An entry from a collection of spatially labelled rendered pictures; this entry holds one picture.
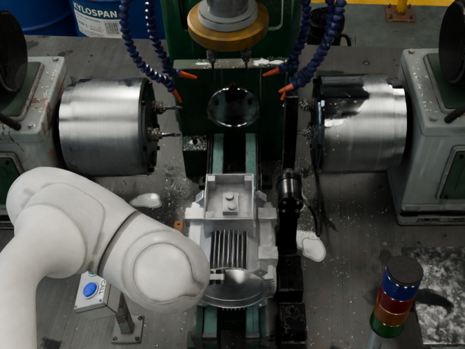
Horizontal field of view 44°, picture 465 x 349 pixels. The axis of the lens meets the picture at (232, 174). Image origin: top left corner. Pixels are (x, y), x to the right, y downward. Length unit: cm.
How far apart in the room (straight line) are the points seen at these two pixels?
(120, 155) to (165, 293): 74
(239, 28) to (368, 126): 37
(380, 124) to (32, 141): 80
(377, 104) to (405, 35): 233
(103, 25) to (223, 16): 178
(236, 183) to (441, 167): 51
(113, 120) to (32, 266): 73
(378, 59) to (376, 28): 162
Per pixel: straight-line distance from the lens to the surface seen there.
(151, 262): 68
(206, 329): 125
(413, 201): 152
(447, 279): 137
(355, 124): 134
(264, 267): 113
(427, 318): 131
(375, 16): 381
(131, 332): 139
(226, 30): 124
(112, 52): 216
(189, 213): 122
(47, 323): 147
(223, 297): 126
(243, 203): 118
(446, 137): 137
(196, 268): 70
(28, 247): 70
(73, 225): 72
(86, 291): 116
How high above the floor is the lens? 203
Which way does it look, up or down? 48 degrees down
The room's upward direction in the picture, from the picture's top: 3 degrees counter-clockwise
